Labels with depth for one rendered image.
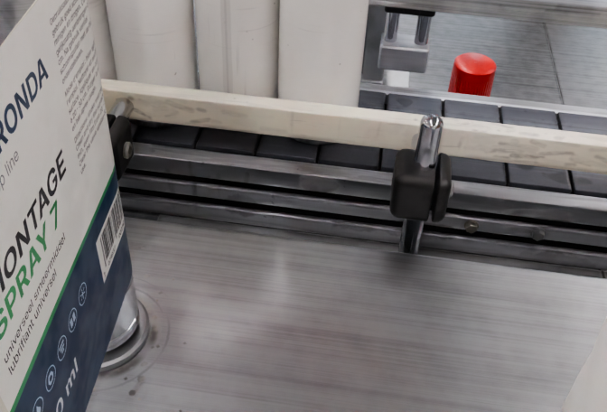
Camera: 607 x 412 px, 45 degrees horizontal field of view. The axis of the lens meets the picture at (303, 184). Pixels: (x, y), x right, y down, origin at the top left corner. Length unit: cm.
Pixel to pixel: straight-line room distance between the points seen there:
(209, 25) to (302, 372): 21
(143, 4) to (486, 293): 24
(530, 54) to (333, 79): 30
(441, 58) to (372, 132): 25
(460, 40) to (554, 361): 40
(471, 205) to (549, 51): 29
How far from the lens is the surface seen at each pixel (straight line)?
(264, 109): 43
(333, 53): 42
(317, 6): 41
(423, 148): 37
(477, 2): 47
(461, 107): 51
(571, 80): 67
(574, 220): 46
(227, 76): 44
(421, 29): 52
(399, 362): 34
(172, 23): 44
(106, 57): 47
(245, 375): 34
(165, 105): 44
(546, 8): 47
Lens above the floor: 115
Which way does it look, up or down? 40 degrees down
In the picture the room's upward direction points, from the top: 3 degrees clockwise
